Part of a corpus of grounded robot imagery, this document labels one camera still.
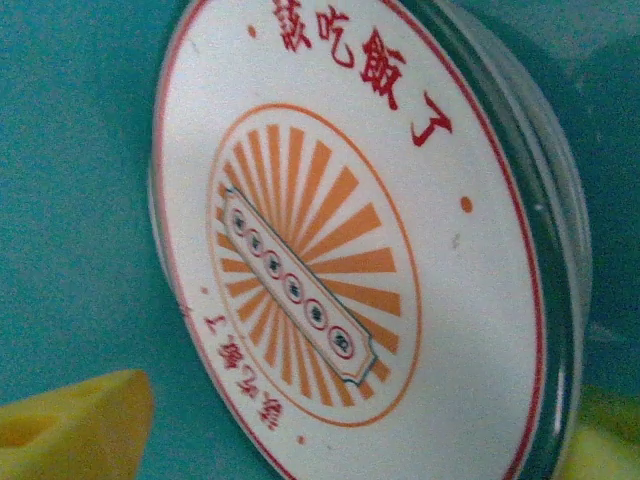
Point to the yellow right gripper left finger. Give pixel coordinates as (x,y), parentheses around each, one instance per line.
(75,430)

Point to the orange sunburst plate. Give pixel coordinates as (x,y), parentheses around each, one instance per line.
(350,250)

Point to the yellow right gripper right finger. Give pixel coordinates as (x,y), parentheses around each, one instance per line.
(610,450)

